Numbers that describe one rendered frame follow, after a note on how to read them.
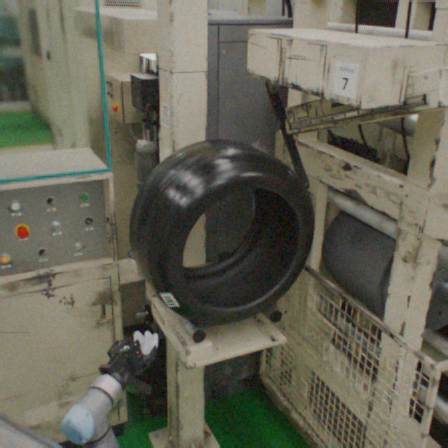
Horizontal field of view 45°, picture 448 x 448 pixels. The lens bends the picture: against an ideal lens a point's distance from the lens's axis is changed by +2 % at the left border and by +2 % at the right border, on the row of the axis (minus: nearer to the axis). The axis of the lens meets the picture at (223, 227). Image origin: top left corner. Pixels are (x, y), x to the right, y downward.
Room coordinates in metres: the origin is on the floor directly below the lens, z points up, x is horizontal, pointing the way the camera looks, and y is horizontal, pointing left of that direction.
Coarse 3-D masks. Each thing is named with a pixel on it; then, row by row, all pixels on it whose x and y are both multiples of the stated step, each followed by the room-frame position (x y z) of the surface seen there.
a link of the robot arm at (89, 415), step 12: (84, 396) 1.01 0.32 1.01; (96, 396) 1.01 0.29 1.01; (108, 396) 1.02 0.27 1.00; (72, 408) 0.98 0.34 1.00; (84, 408) 0.97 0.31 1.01; (96, 408) 0.99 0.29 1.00; (108, 408) 1.01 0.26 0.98; (72, 420) 0.95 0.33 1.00; (84, 420) 0.95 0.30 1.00; (96, 420) 0.97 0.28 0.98; (72, 432) 0.94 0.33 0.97; (84, 432) 0.93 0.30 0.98; (96, 432) 0.96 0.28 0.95
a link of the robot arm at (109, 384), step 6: (102, 378) 1.06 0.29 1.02; (108, 378) 1.06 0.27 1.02; (114, 378) 1.07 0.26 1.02; (96, 384) 1.05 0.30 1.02; (102, 384) 1.04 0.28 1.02; (108, 384) 1.05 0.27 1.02; (114, 384) 1.05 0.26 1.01; (108, 390) 1.03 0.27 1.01; (114, 390) 1.04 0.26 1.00; (120, 390) 1.06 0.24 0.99; (114, 396) 1.03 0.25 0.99; (120, 396) 1.06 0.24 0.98; (114, 402) 1.03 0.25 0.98
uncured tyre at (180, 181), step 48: (192, 144) 1.64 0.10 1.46; (240, 144) 1.65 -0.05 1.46; (144, 192) 1.54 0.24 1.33; (192, 192) 1.41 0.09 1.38; (288, 192) 1.53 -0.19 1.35; (144, 240) 1.42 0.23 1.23; (288, 240) 1.72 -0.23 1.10; (192, 288) 1.66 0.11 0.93; (240, 288) 1.68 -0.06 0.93; (288, 288) 1.54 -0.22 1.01
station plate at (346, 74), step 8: (336, 64) 1.42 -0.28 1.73; (344, 64) 1.40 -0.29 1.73; (352, 64) 1.37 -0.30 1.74; (336, 72) 1.42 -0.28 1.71; (344, 72) 1.39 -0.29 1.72; (352, 72) 1.37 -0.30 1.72; (336, 80) 1.42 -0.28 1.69; (344, 80) 1.39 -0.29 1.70; (352, 80) 1.36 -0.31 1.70; (336, 88) 1.42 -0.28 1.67; (344, 88) 1.39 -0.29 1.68; (352, 88) 1.36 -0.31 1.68; (344, 96) 1.38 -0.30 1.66; (352, 96) 1.36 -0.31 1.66
